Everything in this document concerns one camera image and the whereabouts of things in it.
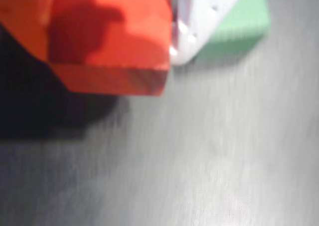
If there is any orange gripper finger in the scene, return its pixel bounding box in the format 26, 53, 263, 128
0, 0, 52, 62

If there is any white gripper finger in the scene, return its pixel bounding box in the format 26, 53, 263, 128
169, 0, 250, 65

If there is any red cube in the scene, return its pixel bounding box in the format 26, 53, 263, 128
47, 0, 173, 97

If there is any green cube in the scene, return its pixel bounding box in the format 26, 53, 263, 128
191, 0, 272, 65

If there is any dark grey fabric mat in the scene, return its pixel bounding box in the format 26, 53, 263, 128
0, 23, 319, 226

